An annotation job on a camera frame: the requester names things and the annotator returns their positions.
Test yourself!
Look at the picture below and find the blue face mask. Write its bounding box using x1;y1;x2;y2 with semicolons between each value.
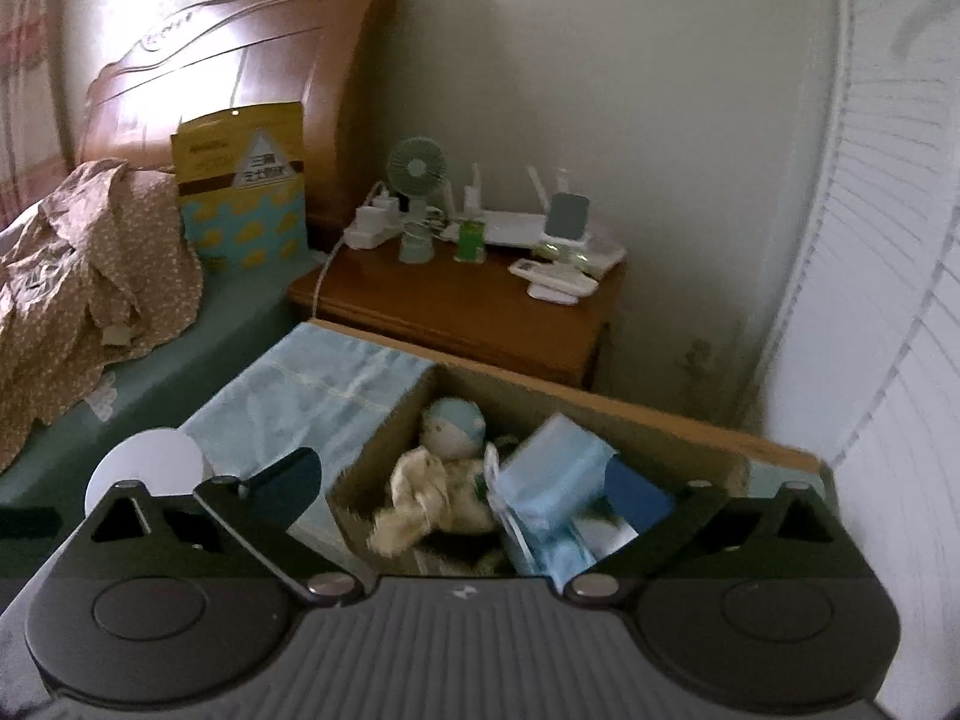
483;413;638;590

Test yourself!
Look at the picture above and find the cream drawstring pouch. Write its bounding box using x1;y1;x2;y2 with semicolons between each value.
368;447;498;557

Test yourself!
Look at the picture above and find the blue round plush toy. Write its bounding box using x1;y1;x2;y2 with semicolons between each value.
420;397;487;461

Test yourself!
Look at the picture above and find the clear jar white lid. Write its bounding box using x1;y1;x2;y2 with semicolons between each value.
85;427;212;515

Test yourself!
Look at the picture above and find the light blue towel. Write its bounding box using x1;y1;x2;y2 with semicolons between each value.
179;320;438;527

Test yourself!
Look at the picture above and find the open brown cardboard box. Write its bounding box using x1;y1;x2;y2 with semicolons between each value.
327;362;822;587

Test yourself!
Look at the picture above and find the white louvered door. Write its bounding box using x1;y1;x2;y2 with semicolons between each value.
743;0;958;718

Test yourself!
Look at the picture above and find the white remote control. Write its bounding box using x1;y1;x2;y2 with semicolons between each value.
508;259;599;305

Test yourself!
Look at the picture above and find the wooden nightstand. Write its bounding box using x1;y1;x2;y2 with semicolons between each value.
286;241;626;388

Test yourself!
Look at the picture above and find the brown floral cloth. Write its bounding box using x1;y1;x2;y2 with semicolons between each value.
2;160;203;468

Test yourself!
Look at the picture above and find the white power strip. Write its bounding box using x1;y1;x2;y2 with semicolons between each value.
343;182;402;250

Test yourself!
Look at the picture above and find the small screen on stand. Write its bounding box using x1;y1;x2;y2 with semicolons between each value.
527;166;626;280

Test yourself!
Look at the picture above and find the white wifi router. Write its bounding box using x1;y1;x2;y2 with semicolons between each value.
483;164;550;250

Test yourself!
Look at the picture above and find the yellow blue packaging bag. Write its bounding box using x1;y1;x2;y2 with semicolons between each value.
171;103;308;271

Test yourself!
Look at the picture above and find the green small bottle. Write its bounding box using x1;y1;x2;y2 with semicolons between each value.
454;220;485;265

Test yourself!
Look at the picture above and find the small green desk fan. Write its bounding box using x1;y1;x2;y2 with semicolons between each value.
386;137;448;265

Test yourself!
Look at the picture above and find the wooden headboard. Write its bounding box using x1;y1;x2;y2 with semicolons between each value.
75;0;397;234

